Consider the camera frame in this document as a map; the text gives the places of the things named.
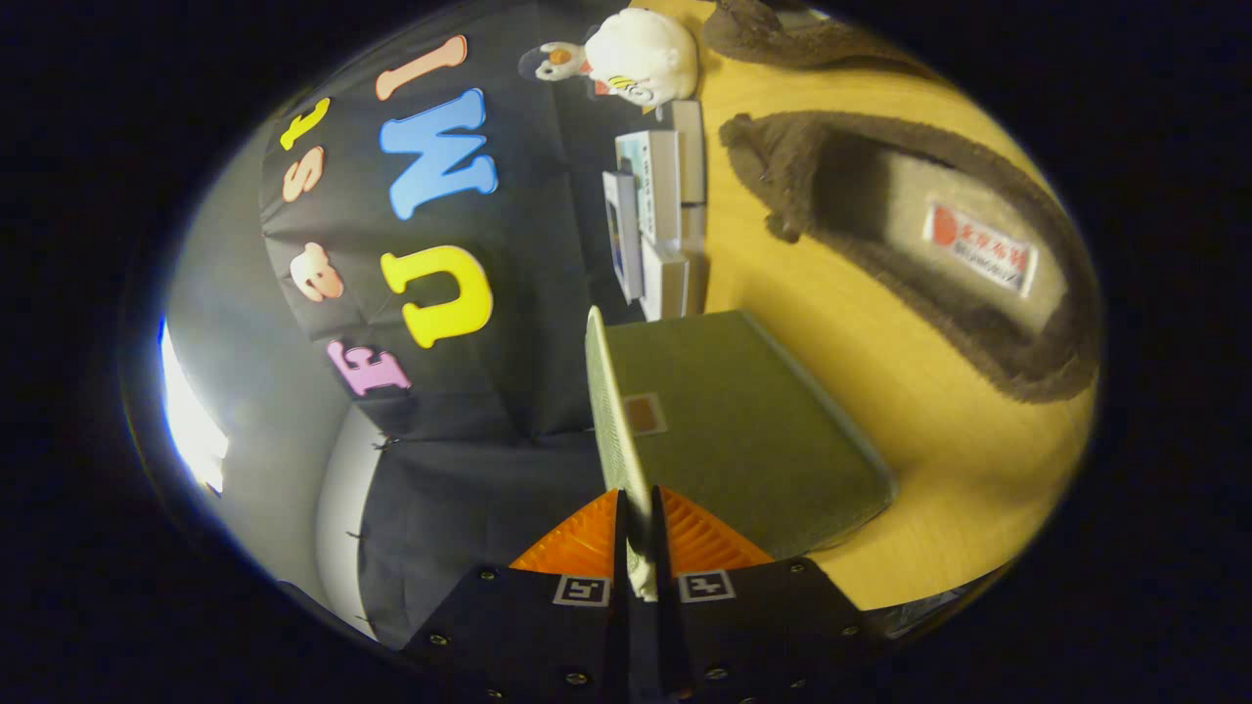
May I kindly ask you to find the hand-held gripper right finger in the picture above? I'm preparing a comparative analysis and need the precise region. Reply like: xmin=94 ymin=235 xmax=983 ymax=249
xmin=650 ymin=486 xmax=876 ymax=704

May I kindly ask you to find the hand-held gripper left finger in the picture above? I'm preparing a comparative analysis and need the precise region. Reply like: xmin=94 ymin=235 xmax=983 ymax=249
xmin=401 ymin=489 xmax=632 ymax=704

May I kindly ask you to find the green fabric storage box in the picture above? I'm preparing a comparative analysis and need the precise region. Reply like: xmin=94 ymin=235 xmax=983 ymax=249
xmin=585 ymin=305 xmax=899 ymax=599

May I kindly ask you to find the brown shoe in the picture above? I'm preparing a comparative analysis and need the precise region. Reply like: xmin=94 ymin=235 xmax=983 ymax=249
xmin=719 ymin=110 xmax=1103 ymax=405
xmin=702 ymin=0 xmax=942 ymax=81

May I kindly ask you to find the black backdrop cloth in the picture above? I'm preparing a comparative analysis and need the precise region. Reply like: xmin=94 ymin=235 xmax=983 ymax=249
xmin=259 ymin=0 xmax=707 ymax=651

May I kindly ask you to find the plain white book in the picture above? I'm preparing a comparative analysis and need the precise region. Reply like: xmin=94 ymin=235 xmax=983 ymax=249
xmin=641 ymin=240 xmax=692 ymax=322

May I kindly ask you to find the book with blue picture cover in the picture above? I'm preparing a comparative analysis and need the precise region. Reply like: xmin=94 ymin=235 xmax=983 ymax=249
xmin=603 ymin=171 xmax=647 ymax=302

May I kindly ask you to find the book with pale teal cover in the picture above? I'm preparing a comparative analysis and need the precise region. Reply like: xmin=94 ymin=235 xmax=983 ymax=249
xmin=616 ymin=130 xmax=683 ymax=247

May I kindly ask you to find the penguin plush toy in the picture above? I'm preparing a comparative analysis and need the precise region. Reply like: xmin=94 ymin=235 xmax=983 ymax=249
xmin=518 ymin=41 xmax=604 ymax=85

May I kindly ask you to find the white round plush toy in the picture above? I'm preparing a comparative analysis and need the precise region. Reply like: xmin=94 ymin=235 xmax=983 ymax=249
xmin=584 ymin=8 xmax=699 ymax=107

